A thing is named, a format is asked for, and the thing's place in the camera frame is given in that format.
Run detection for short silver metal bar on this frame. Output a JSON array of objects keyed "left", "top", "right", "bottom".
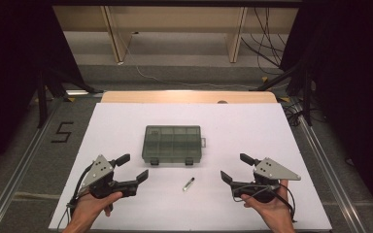
[{"left": 64, "top": 89, "right": 90, "bottom": 97}]

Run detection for light wooden table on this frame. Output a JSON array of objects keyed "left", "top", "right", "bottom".
[{"left": 100, "top": 90, "right": 279, "bottom": 105}]

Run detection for clear grey compartment box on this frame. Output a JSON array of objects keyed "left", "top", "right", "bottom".
[{"left": 141, "top": 124, "right": 208, "bottom": 167}]

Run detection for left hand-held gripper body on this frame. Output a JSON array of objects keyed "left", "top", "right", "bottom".
[{"left": 81, "top": 154, "right": 139, "bottom": 200}]

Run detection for small metal screw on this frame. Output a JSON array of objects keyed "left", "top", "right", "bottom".
[{"left": 182, "top": 176, "right": 196, "bottom": 192}]

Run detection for coiled black floor cables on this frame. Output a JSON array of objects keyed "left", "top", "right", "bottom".
[{"left": 282, "top": 99, "right": 309, "bottom": 128}]

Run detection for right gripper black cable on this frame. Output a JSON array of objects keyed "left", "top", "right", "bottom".
[{"left": 232, "top": 183, "right": 298, "bottom": 223}]

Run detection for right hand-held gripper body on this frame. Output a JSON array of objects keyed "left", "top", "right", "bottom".
[{"left": 230, "top": 156, "right": 302, "bottom": 204}]

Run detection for beige wooden desk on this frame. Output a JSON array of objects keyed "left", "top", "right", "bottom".
[{"left": 51, "top": 4, "right": 301, "bottom": 65}]

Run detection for hanging black cables bundle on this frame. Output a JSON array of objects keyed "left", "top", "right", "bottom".
[{"left": 240, "top": 7, "right": 288, "bottom": 76}]

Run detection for person's left hand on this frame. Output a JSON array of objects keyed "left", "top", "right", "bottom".
[{"left": 71, "top": 190, "right": 124, "bottom": 228}]

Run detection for aluminium floor rail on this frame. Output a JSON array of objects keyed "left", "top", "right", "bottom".
[
  {"left": 0, "top": 96, "right": 64, "bottom": 233},
  {"left": 294, "top": 111, "right": 370, "bottom": 233}
]

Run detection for person's right hand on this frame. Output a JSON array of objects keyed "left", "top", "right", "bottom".
[{"left": 240, "top": 179, "right": 295, "bottom": 229}]

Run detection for black metal stand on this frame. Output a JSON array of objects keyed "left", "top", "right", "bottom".
[
  {"left": 254, "top": 61, "right": 316, "bottom": 127},
  {"left": 36, "top": 68, "right": 105, "bottom": 129}
]

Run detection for black curtain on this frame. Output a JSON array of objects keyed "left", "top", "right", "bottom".
[
  {"left": 279, "top": 0, "right": 373, "bottom": 226},
  {"left": 0, "top": 0, "right": 85, "bottom": 183}
]

